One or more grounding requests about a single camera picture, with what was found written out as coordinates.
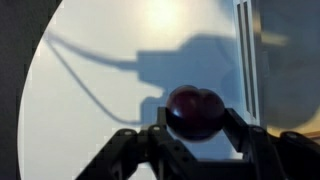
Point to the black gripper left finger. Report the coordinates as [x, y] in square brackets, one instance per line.
[140, 156]

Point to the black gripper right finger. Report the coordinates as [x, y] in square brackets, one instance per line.
[283, 156]

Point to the dark red plum plush toy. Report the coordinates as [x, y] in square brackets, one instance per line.
[195, 111]

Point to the square wooden tray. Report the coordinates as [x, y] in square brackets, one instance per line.
[286, 66]

